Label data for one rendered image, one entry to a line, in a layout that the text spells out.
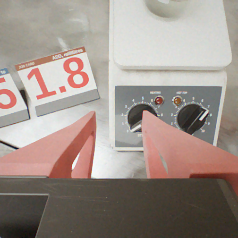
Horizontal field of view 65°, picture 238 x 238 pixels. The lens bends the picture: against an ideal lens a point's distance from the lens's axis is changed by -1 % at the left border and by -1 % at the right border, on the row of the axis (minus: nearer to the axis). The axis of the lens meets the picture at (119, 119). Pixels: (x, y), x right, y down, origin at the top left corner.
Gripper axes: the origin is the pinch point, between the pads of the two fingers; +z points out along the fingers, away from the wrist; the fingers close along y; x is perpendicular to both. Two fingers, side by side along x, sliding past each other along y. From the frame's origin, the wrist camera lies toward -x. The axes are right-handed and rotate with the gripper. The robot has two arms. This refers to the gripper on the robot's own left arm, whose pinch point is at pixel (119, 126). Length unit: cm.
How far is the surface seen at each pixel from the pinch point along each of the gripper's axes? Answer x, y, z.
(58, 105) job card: 6.1, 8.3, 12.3
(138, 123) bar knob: 4.2, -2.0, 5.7
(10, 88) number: 3.3, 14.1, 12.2
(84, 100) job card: 5.6, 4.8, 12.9
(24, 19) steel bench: -3.2, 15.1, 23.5
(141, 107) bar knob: 3.3, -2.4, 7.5
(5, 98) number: 4.7, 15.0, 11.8
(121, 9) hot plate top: -5.5, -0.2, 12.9
